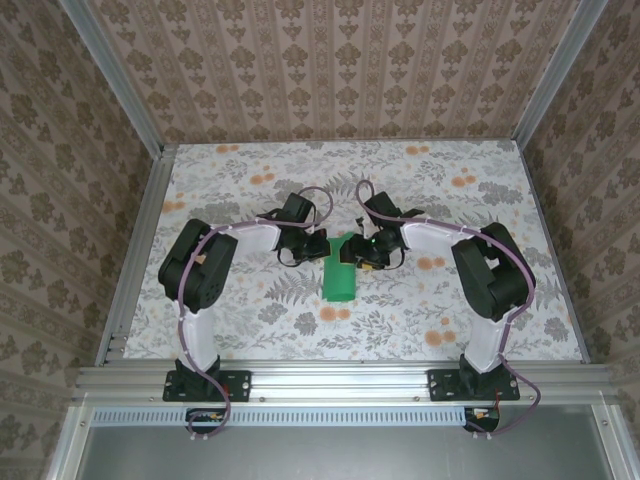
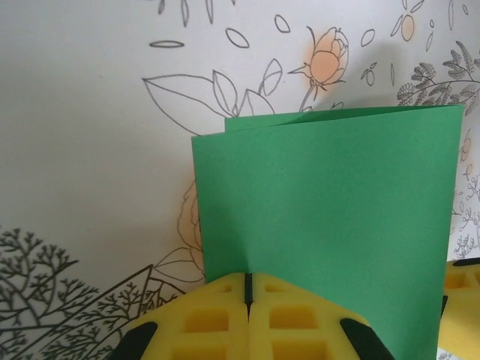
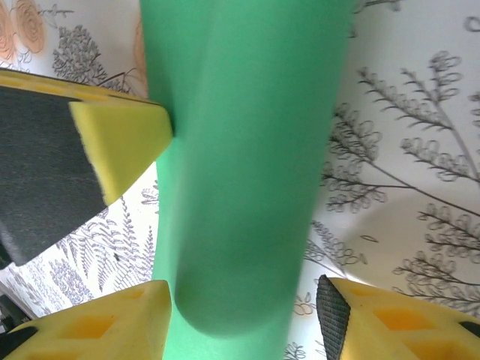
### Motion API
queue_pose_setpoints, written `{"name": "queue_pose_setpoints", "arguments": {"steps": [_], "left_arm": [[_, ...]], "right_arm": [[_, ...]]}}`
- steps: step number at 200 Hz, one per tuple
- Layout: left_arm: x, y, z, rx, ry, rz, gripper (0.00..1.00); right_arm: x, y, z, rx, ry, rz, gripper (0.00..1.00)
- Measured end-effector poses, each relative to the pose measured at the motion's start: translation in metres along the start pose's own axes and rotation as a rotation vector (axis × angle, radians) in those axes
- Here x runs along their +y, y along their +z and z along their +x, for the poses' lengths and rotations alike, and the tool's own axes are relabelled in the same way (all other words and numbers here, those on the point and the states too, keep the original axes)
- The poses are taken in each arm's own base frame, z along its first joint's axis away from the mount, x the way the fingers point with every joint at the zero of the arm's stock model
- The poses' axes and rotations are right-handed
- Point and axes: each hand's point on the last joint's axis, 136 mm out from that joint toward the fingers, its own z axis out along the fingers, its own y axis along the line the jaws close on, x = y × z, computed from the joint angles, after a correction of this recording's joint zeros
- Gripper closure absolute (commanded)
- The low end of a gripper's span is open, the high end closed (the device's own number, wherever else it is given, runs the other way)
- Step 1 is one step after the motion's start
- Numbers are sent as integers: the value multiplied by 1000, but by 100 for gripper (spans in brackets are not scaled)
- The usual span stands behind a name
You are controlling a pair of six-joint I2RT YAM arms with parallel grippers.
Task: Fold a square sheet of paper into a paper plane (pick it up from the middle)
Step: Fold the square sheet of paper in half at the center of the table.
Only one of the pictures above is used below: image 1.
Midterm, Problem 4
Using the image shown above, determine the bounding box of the grey metal sheet panel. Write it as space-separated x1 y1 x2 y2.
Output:
47 403 631 480

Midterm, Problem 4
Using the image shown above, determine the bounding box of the thin black left gripper cable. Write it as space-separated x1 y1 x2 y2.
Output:
276 245 303 268

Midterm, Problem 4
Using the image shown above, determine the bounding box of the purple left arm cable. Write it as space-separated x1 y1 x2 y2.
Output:
172 186 335 444

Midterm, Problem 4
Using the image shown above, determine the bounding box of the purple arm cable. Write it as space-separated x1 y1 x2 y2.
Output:
172 186 335 444
354 180 544 441

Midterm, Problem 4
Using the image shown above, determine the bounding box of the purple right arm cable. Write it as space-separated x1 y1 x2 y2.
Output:
354 180 544 441

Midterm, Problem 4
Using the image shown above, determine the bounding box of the aluminium cross rail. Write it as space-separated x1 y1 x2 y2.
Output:
72 363 619 405

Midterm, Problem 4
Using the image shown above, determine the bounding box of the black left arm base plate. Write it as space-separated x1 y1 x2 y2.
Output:
163 368 252 402

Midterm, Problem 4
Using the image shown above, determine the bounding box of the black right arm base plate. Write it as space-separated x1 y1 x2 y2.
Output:
427 368 521 402

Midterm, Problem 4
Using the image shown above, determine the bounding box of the white slotted cable duct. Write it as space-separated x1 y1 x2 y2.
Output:
91 404 501 424

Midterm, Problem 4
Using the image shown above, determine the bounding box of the aluminium left side rail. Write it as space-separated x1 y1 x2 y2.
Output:
94 144 176 366

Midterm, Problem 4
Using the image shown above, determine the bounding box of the black cable mount with connectors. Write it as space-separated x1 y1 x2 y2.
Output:
184 406 227 435
462 405 502 434

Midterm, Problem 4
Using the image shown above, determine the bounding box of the aluminium right corner post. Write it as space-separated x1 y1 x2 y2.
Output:
510 0 612 146

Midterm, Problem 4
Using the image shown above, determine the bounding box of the aluminium corner post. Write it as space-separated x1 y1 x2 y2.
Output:
510 0 612 146
64 0 167 157

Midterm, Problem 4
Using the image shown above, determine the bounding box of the aluminium left corner post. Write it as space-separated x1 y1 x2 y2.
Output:
64 0 167 157

